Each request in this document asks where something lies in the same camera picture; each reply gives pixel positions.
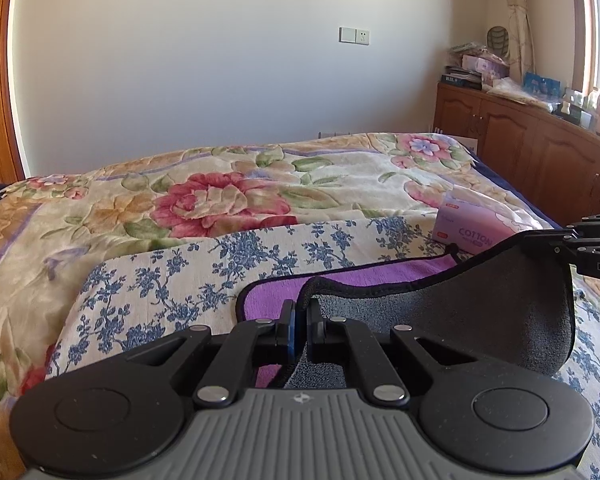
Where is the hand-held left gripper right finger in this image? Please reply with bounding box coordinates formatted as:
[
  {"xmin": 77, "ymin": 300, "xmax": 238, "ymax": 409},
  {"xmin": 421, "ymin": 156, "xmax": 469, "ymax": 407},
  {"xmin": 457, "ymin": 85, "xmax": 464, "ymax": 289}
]
[{"xmin": 306, "ymin": 299, "xmax": 476, "ymax": 409}]

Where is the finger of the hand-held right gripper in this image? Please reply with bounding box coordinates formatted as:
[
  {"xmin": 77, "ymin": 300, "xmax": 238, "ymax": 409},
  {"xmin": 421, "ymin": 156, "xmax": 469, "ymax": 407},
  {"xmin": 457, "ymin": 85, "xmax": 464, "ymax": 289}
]
[
  {"xmin": 564, "ymin": 213, "xmax": 600, "ymax": 235},
  {"xmin": 522, "ymin": 230, "xmax": 600, "ymax": 264}
]

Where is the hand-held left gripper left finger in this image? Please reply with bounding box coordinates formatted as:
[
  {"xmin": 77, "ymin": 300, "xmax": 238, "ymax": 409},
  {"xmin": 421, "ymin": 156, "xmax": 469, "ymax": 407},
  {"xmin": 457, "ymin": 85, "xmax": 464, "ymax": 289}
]
[{"xmin": 125, "ymin": 300, "xmax": 297, "ymax": 409}]

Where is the purple and grey towel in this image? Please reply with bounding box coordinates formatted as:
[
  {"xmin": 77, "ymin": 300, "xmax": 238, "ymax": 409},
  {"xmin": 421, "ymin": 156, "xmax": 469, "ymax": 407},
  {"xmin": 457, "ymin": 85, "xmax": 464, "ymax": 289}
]
[{"xmin": 236, "ymin": 232, "xmax": 579, "ymax": 392}]

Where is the dark blue bed sheet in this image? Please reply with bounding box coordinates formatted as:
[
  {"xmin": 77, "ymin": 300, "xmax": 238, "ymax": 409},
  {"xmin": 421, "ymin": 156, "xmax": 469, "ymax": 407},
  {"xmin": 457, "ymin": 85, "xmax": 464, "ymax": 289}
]
[{"xmin": 472, "ymin": 152, "xmax": 563, "ymax": 228}]

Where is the pink tissue packet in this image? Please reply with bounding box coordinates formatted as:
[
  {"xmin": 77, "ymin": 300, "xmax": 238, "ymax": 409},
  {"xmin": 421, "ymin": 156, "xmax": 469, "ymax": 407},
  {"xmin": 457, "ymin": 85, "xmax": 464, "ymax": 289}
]
[{"xmin": 431, "ymin": 189, "xmax": 523, "ymax": 256}]

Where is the wooden cabinet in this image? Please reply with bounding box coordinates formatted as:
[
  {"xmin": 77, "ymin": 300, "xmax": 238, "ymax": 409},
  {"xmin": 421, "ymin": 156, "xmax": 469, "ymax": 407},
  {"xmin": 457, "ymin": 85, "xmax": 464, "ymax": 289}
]
[{"xmin": 433, "ymin": 82, "xmax": 600, "ymax": 229}]

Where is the row of small bottles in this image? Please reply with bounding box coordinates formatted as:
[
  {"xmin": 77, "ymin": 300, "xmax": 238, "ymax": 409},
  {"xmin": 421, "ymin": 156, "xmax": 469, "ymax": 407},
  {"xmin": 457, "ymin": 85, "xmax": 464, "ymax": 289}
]
[{"xmin": 555, "ymin": 87, "xmax": 600, "ymax": 136}]

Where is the white blue-flowered bed cloth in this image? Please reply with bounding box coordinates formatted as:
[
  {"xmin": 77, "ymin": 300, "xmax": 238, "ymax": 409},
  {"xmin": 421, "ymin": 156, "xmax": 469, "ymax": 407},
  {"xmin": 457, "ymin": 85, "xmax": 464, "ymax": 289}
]
[{"xmin": 45, "ymin": 215, "xmax": 600, "ymax": 480}]

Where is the blue printed packet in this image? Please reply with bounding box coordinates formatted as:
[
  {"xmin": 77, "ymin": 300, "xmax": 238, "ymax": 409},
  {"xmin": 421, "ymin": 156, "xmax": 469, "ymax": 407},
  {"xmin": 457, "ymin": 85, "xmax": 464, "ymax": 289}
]
[{"xmin": 523, "ymin": 72, "xmax": 561, "ymax": 100}]

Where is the cream red-flowered blanket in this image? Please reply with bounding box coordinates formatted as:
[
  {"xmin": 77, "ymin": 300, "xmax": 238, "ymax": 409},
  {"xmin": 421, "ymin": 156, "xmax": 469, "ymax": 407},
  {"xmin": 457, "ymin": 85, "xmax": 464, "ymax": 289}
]
[{"xmin": 0, "ymin": 132, "xmax": 600, "ymax": 480}]

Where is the cream plastic bag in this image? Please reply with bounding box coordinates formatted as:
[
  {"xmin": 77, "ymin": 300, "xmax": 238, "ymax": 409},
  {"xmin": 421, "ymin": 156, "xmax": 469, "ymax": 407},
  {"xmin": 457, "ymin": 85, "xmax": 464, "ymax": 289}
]
[{"xmin": 486, "ymin": 78, "xmax": 536, "ymax": 106}]

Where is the stack of dark books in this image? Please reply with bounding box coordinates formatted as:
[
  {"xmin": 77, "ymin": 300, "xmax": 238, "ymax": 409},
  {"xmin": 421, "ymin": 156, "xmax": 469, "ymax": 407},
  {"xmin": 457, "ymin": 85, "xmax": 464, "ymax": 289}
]
[{"xmin": 441, "ymin": 65, "xmax": 484, "ymax": 91}]

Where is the pink printed box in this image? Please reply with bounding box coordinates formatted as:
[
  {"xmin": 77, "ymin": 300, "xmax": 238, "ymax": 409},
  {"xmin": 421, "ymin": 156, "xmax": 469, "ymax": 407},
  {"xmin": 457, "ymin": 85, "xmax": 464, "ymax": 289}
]
[{"xmin": 461, "ymin": 55, "xmax": 511, "ymax": 81}]

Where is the green ribbed ornament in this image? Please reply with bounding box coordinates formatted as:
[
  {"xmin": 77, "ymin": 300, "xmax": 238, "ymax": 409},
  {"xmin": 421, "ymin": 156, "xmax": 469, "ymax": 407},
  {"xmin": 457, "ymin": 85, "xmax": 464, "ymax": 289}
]
[{"xmin": 486, "ymin": 26, "xmax": 513, "ymax": 62}]

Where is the patterned cream curtain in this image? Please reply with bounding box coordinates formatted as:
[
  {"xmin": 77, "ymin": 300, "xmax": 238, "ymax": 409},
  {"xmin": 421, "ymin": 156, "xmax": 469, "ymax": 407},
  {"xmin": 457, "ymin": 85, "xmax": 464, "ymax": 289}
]
[{"xmin": 497, "ymin": 0, "xmax": 537, "ymax": 81}]

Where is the wooden window frame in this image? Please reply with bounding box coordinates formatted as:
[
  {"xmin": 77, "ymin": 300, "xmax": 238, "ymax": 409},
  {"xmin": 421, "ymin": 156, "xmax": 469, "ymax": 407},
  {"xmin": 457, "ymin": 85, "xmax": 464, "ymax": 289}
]
[{"xmin": 570, "ymin": 0, "xmax": 600, "ymax": 96}]

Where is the white wall switch plate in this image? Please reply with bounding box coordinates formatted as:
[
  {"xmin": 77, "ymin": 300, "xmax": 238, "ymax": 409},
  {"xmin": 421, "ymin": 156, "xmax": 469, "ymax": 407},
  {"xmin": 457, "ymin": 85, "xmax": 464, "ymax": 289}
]
[{"xmin": 338, "ymin": 26, "xmax": 372, "ymax": 45}]

